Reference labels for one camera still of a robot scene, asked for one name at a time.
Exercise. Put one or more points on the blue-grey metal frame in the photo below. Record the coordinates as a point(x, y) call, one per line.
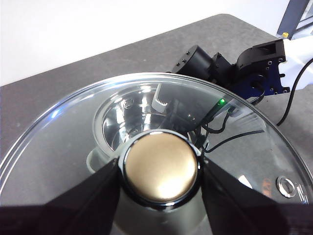
point(293, 14)

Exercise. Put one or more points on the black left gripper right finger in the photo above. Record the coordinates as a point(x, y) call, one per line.
point(244, 213)

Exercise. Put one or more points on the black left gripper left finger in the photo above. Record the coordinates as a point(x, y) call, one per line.
point(73, 210)

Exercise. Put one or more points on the pale green electric pot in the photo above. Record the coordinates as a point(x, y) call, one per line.
point(115, 132)

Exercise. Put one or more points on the glass lid with green knob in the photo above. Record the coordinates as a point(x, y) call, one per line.
point(161, 171)

